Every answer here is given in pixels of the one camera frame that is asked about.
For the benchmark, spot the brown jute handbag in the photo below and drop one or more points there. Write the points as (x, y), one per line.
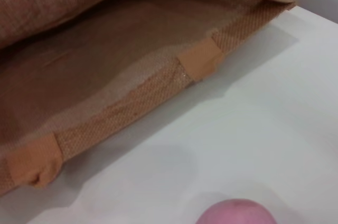
(105, 63)

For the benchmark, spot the pink peach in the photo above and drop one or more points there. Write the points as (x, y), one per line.
(235, 213)

